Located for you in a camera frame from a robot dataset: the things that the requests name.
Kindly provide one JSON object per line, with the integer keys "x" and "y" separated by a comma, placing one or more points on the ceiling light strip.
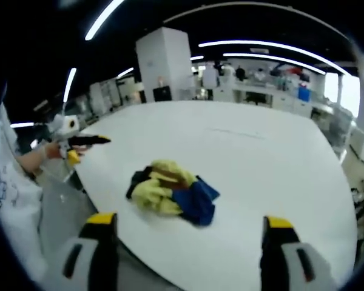
{"x": 276, "y": 47}
{"x": 69, "y": 85}
{"x": 276, "y": 60}
{"x": 125, "y": 72}
{"x": 104, "y": 19}

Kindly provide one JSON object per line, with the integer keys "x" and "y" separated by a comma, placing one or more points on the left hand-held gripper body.
{"x": 62, "y": 125}

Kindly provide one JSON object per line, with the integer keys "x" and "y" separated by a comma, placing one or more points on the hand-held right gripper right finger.
{"x": 286, "y": 260}

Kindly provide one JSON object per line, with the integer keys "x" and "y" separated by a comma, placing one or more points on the white counter with cabinets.
{"x": 270, "y": 95}

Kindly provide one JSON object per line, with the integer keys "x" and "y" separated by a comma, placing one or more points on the person's left hand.
{"x": 52, "y": 150}

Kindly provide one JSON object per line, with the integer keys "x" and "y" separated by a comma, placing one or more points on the black box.
{"x": 162, "y": 93}

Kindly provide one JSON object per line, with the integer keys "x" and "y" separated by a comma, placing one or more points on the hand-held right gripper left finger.
{"x": 92, "y": 257}

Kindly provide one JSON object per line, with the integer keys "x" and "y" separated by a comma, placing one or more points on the white square pillar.
{"x": 165, "y": 63}

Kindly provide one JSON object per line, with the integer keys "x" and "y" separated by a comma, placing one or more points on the person in white shirt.
{"x": 15, "y": 194}

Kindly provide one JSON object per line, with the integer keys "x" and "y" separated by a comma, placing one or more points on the yellow blue black garment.
{"x": 173, "y": 191}

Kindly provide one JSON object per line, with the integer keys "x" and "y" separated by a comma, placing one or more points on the blue bin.
{"x": 304, "y": 93}

